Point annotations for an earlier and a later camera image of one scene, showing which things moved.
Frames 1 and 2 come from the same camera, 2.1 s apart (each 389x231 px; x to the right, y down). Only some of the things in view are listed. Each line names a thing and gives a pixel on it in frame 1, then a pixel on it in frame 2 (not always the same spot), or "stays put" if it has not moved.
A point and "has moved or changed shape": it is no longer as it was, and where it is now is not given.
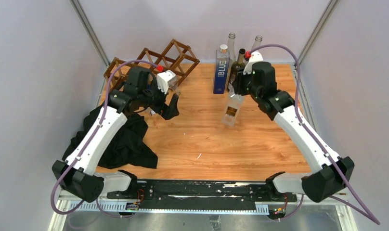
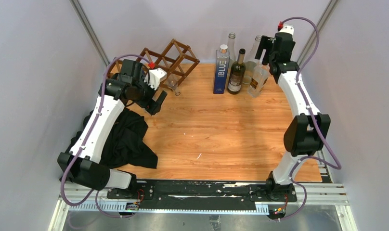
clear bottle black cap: x=233 y=105 has moved or changed shape
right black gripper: x=239 y=89 → x=264 y=44
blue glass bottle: x=222 y=70 stays put
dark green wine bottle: x=237 y=67 stays put
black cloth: x=127 y=148 stays put
